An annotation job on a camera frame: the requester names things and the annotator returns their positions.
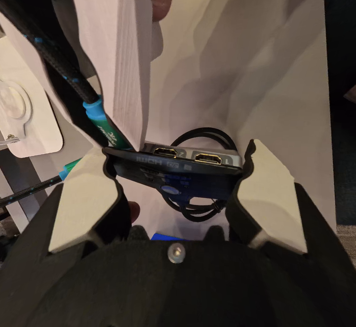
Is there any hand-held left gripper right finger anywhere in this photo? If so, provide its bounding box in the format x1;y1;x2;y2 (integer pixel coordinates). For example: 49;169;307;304
225;139;309;254

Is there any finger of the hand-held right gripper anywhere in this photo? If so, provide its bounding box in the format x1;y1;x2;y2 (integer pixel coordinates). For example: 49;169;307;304
62;0;164;151
0;17;111;148

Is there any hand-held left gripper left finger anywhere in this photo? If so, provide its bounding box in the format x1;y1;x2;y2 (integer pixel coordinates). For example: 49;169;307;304
47;148;132;252

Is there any green plug braided HDMI cable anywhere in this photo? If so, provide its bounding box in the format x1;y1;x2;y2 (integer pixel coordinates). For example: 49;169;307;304
0;158;83;208
0;0;132;151

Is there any black HDMI switch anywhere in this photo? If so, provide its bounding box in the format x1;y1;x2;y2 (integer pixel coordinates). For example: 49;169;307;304
102;142;244;202

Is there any black switch pigtail cable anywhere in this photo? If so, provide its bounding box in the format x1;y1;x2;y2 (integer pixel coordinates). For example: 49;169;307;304
163;128;237;222

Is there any blue storage bin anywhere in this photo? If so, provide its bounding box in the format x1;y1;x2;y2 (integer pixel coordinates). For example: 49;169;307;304
150;232;185;242

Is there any person's dark clothing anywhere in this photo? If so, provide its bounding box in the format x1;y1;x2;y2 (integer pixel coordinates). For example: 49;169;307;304
323;0;356;224

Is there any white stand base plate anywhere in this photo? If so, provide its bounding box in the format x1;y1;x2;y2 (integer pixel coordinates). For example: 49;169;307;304
0;41;64;158

